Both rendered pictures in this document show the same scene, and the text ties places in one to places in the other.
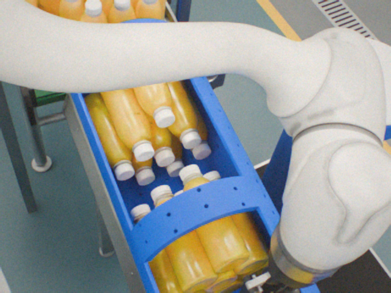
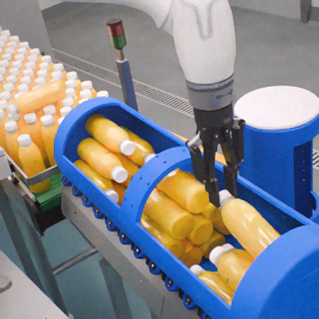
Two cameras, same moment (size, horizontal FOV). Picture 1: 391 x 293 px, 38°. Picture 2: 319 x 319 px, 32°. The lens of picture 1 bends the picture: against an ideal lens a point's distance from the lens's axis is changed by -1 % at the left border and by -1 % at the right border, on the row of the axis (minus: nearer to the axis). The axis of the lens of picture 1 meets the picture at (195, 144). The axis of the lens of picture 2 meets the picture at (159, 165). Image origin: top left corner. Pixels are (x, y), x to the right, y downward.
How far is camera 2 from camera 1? 0.66 m
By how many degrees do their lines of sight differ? 24
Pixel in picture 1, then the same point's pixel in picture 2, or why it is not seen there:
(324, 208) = (185, 15)
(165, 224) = (140, 184)
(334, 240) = (201, 36)
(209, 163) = not seen: hidden behind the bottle
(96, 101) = (79, 164)
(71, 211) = not seen: outside the picture
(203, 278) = (181, 216)
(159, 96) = (119, 134)
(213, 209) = (170, 161)
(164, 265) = (153, 229)
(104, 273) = not seen: outside the picture
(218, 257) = (186, 194)
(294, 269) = (201, 96)
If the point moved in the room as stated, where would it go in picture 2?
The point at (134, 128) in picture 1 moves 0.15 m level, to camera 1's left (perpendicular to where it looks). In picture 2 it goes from (108, 159) to (54, 167)
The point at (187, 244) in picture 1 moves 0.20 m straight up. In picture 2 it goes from (164, 202) to (149, 129)
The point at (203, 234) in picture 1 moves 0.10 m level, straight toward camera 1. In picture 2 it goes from (171, 189) to (168, 216)
